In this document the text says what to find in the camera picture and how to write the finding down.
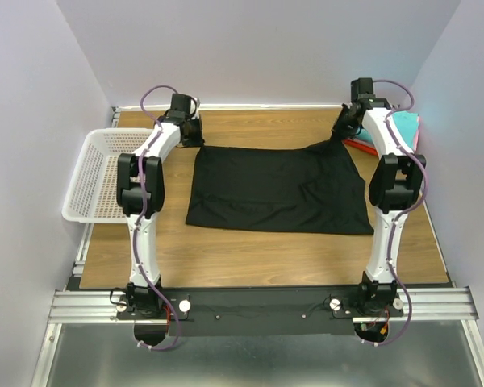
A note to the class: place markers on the black t shirt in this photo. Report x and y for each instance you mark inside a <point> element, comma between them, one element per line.
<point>316,189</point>

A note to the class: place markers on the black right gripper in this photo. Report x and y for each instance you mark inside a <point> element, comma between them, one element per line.
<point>343,126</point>

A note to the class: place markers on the folded turquoise t shirt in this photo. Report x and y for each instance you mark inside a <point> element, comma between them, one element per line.
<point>402,120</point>

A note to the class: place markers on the aluminium frame rail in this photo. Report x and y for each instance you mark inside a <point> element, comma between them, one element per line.
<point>97,307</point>

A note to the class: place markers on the white plastic laundry basket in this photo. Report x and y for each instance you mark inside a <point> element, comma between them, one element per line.
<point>91,195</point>

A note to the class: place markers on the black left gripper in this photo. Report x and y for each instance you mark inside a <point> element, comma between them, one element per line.
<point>192,135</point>

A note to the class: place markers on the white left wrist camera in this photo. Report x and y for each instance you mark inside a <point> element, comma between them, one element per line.
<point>194,106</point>

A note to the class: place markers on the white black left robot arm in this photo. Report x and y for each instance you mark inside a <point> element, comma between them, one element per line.
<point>140,192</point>

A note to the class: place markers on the folded red t shirt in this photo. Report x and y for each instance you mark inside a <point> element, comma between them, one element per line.
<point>362,146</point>

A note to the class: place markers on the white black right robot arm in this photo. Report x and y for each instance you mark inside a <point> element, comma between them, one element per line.
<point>394,190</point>

